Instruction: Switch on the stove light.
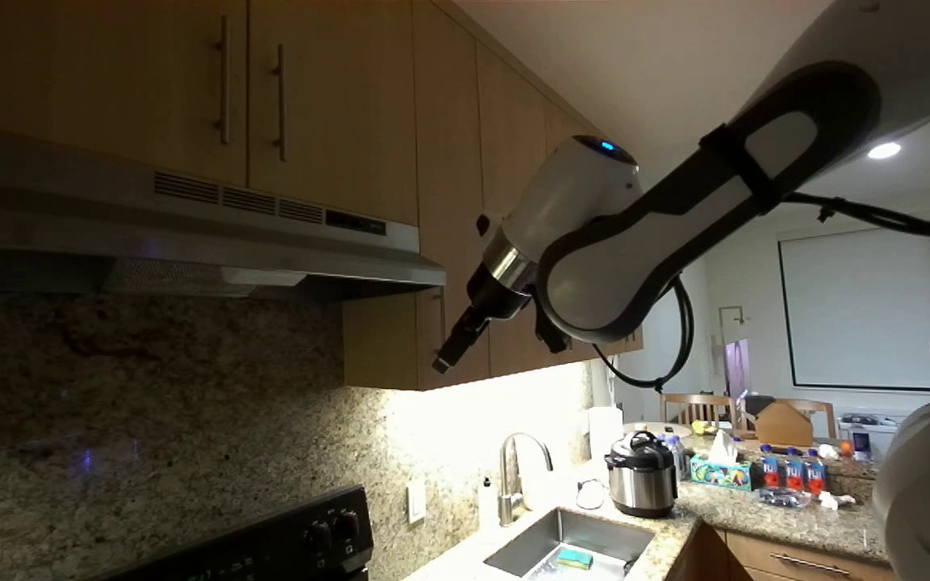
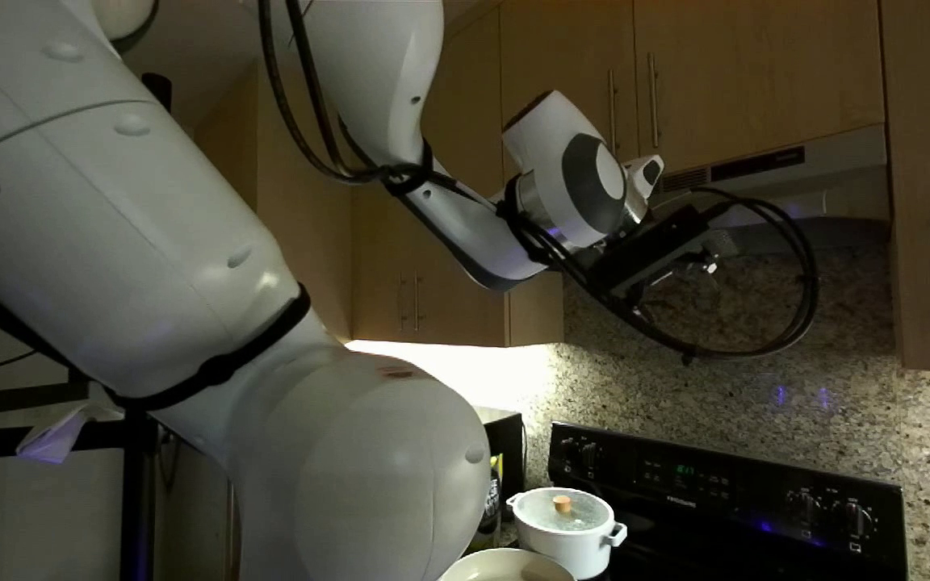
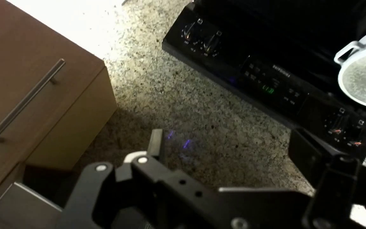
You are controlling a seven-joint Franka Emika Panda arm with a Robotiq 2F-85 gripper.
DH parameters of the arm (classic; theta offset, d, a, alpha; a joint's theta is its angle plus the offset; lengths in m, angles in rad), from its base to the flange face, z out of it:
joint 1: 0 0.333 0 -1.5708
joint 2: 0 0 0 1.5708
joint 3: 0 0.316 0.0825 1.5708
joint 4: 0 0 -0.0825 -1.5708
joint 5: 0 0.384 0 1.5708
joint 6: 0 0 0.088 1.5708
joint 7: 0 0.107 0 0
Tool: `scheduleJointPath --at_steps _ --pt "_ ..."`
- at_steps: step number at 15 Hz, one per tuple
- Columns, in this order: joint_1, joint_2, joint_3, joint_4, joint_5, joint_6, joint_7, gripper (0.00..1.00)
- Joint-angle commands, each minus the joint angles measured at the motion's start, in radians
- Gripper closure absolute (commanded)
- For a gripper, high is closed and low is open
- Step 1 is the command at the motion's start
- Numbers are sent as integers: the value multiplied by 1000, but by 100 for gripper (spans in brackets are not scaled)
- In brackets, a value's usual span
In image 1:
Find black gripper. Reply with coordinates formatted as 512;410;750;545
429;260;536;378

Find stainless steel range hood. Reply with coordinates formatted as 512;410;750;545
0;117;447;304

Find black electric stove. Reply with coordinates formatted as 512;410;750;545
107;483;376;581

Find round ceiling light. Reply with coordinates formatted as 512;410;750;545
862;139;908;166

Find chrome kitchen faucet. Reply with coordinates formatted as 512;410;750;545
497;428;557;528

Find white soap bottle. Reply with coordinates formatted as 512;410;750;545
475;475;501;532

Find white paper towel roll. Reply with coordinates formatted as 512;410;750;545
585;399;630;467

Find stainless steel sink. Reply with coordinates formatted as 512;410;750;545
482;504;657;581

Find silver pressure cooker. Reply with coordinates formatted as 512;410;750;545
601;427;680;519

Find green sponge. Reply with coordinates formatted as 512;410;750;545
549;542;597;574

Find purple vase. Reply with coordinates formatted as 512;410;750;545
723;336;756;404

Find green tissue box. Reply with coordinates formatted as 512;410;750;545
689;424;746;486

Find blue red bottle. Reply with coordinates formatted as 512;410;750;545
803;450;832;499
782;444;810;499
757;443;788;499

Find wooden base cabinet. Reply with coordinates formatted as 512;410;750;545
689;519;901;581

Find white whiteboard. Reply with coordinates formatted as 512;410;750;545
776;225;930;394

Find white wall outlet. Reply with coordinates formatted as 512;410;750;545
402;475;429;528

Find tall wooden wall cabinet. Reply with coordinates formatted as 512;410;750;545
338;0;641;394

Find black looped gripper cable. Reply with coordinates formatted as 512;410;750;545
591;276;701;394

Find black velcro strap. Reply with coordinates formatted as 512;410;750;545
698;120;785;216

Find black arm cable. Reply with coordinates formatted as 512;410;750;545
785;192;930;242

